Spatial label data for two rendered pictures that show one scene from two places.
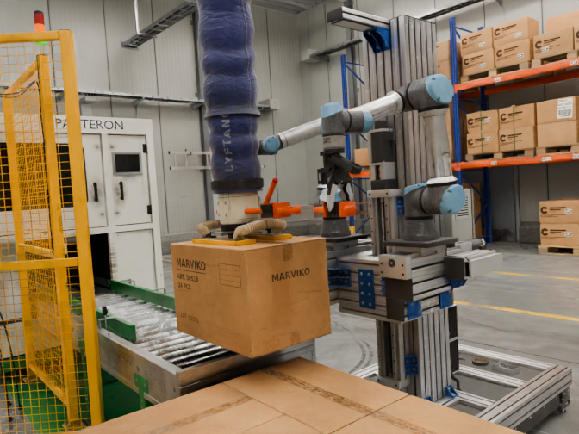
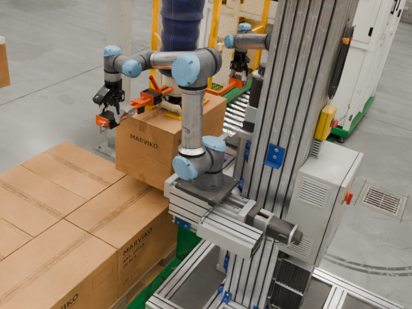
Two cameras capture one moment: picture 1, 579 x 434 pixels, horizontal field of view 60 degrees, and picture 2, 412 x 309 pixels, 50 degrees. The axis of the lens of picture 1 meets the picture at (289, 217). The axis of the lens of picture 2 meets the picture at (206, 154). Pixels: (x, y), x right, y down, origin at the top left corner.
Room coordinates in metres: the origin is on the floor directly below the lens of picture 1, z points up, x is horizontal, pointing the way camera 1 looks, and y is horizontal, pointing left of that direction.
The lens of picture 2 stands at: (1.38, -2.09, 2.25)
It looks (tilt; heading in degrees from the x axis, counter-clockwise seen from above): 32 degrees down; 66
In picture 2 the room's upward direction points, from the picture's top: 7 degrees clockwise
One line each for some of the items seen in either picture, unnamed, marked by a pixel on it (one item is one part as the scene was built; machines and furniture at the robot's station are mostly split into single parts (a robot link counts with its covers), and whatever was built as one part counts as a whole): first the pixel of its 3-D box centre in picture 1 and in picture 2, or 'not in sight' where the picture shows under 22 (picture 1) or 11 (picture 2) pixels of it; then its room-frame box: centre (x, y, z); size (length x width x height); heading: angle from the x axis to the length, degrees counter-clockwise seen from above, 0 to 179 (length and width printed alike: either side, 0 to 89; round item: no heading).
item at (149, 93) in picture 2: (275, 210); (151, 97); (1.95, 0.05, 1.20); 0.10 x 0.08 x 0.06; 130
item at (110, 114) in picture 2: (339, 208); (107, 119); (1.68, -0.17, 1.20); 0.08 x 0.07 x 0.05; 40
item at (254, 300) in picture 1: (247, 286); (172, 133); (2.14, 0.20, 0.87); 0.60 x 0.40 x 0.40; 39
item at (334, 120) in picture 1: (333, 120); (112, 59); (1.71, -0.17, 1.50); 0.09 x 0.08 x 0.11; 121
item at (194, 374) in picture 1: (252, 356); not in sight; (2.09, 0.19, 0.58); 0.70 x 0.03 x 0.06; 129
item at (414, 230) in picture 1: (420, 227); (208, 173); (2.08, -0.54, 1.09); 0.15 x 0.15 x 0.10
